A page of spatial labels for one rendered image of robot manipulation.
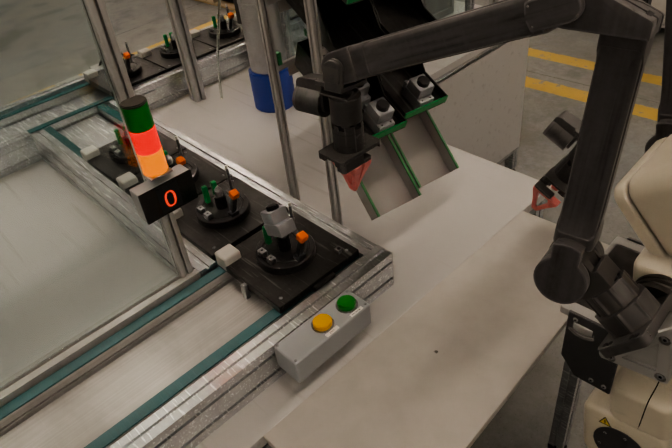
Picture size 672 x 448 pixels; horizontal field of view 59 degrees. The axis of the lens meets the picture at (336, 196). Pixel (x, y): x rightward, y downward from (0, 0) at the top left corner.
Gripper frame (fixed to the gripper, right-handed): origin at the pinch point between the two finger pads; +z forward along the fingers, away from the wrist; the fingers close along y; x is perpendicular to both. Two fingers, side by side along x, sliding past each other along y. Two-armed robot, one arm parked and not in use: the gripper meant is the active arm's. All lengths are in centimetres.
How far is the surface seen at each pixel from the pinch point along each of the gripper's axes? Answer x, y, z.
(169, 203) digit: -29.0, 24.7, 3.7
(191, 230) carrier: -46, 15, 26
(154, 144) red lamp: -29.3, 23.8, -9.9
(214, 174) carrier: -62, -3, 26
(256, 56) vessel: -98, -48, 15
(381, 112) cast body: -12.0, -21.0, -2.7
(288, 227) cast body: -17.6, 4.8, 16.7
